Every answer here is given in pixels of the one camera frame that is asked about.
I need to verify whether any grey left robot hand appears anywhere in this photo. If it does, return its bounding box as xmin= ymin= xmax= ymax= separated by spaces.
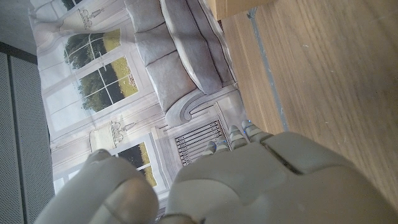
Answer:
xmin=34 ymin=119 xmax=398 ymax=224

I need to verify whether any brown cardboard box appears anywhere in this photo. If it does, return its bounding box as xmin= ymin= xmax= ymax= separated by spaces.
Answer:
xmin=206 ymin=0 xmax=274 ymax=21

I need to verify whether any printed living room backdrop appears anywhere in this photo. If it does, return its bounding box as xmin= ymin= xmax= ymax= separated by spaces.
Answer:
xmin=27 ymin=0 xmax=254 ymax=218

